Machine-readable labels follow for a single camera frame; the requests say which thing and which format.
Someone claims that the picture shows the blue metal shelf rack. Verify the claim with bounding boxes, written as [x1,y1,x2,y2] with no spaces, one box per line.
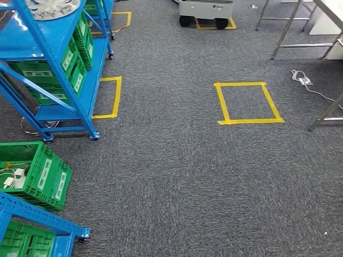
[83,0,116,40]
[0,193,91,257]
[0,0,115,144]

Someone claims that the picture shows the stainless steel workbench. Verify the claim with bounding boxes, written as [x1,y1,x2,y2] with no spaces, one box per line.
[307,90,343,133]

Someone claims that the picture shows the yellow floor tape outline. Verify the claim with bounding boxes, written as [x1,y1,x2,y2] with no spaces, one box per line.
[213,81,286,126]
[92,75,122,120]

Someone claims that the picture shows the white wheeled cart robot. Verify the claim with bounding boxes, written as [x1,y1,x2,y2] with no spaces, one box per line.
[178,0,235,31]

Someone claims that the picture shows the green plastic crate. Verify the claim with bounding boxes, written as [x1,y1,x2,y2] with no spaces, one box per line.
[26,56,88,107]
[84,0,104,17]
[73,12,88,48]
[0,141,59,201]
[0,221,56,257]
[8,37,79,87]
[78,30,95,71]
[16,161,73,211]

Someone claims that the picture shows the chrome belt stanchion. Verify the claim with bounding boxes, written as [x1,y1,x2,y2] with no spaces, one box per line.
[20,116,60,137]

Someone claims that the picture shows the silver wheel hubcap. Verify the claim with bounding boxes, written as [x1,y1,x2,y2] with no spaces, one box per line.
[25,0,81,21]

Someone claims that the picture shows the white floor cable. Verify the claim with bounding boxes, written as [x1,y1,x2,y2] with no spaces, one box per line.
[291,69,343,111]

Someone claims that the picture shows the white wire bundle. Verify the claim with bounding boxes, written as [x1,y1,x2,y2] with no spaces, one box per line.
[0,162,28,191]

